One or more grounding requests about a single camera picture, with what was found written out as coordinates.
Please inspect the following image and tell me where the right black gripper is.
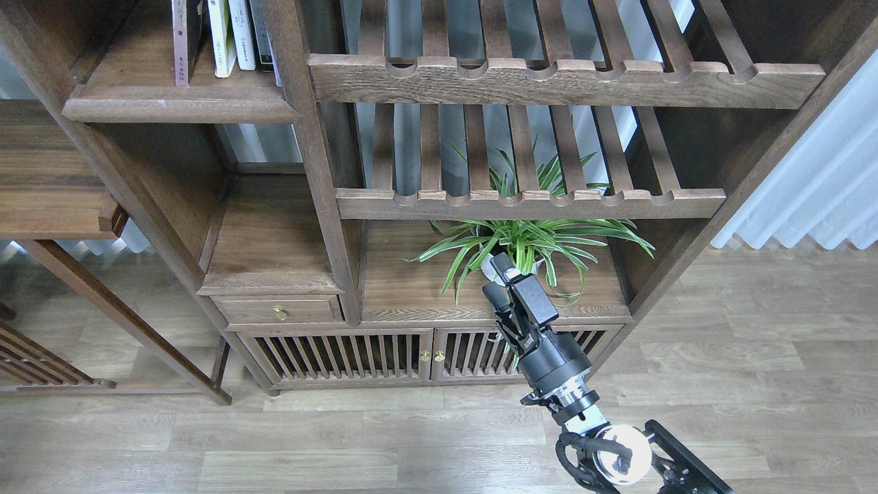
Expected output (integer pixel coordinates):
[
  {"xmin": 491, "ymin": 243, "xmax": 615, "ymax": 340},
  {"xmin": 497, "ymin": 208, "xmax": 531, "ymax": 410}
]
[{"xmin": 482, "ymin": 253, "xmax": 592, "ymax": 401}]

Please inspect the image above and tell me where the dark maroon book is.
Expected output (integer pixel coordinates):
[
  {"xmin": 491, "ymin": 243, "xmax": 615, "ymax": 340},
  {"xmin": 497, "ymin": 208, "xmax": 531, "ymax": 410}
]
[{"xmin": 171, "ymin": 1, "xmax": 204, "ymax": 87}]

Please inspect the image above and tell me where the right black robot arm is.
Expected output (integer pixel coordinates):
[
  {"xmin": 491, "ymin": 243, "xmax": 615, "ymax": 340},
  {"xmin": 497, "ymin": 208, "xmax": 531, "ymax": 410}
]
[{"xmin": 483, "ymin": 254, "xmax": 733, "ymax": 493}]

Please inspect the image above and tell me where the spider plant in white pot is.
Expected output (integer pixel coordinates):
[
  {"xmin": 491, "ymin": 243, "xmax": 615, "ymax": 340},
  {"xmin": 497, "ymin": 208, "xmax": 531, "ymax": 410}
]
[{"xmin": 398, "ymin": 141, "xmax": 656, "ymax": 371}]

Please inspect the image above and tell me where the dark wooden bookshelf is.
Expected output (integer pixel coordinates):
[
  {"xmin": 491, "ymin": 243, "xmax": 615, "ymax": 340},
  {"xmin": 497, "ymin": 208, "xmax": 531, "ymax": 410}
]
[{"xmin": 2, "ymin": 1, "xmax": 876, "ymax": 394}]

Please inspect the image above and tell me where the white curtain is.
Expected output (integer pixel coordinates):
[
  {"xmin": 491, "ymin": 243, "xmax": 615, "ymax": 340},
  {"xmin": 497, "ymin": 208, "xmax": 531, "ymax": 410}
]
[{"xmin": 711, "ymin": 54, "xmax": 877, "ymax": 250}]

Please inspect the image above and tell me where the pale purple upright book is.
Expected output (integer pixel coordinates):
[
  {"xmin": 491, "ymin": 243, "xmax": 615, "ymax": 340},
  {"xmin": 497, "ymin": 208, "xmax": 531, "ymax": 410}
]
[{"xmin": 267, "ymin": 38, "xmax": 283, "ymax": 87}]

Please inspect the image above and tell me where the dark spine upright book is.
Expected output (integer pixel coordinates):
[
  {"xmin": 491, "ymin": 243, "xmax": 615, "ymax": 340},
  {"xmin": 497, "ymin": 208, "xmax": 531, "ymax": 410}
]
[{"xmin": 250, "ymin": 0, "xmax": 275, "ymax": 72}]

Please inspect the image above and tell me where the white spine upright book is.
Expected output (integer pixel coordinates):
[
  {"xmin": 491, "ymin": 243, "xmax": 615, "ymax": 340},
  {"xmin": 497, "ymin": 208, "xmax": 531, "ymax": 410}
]
[{"xmin": 228, "ymin": 0, "xmax": 258, "ymax": 70}]

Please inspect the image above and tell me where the wooden side furniture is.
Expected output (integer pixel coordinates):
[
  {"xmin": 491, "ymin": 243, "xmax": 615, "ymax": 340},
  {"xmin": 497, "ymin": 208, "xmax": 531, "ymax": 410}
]
[{"xmin": 0, "ymin": 99, "xmax": 131, "ymax": 393}]

